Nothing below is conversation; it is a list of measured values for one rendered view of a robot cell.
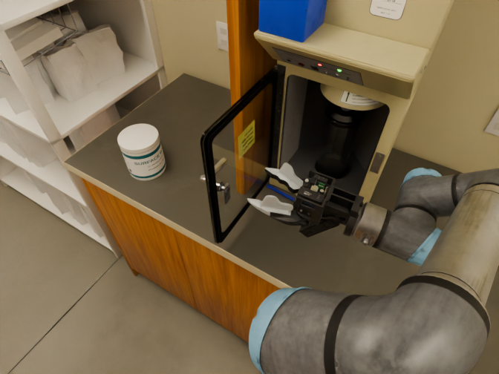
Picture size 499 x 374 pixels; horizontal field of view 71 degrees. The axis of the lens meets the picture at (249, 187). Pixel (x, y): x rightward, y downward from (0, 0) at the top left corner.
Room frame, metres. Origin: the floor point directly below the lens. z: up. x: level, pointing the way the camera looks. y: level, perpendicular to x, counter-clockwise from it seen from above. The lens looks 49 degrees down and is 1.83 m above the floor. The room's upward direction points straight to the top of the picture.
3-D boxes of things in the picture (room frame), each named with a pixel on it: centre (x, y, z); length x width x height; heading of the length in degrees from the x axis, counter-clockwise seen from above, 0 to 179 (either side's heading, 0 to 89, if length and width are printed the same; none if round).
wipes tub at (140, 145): (0.86, 0.36, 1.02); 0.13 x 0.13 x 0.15
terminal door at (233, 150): (0.64, 0.01, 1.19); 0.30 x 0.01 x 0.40; 148
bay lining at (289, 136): (0.81, -0.27, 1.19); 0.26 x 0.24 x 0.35; 59
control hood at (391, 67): (0.66, -0.17, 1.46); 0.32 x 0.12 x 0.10; 59
